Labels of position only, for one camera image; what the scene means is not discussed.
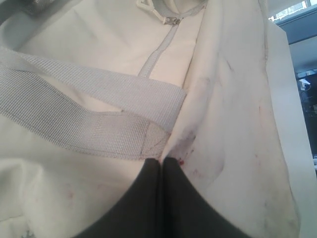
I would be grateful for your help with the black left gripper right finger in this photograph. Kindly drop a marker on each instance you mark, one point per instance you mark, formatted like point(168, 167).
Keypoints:
point(185, 213)

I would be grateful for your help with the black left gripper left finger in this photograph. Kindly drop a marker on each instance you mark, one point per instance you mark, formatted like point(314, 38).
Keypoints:
point(136, 214)

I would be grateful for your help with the white canvas duffel bag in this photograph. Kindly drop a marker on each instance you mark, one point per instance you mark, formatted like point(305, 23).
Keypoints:
point(90, 89)

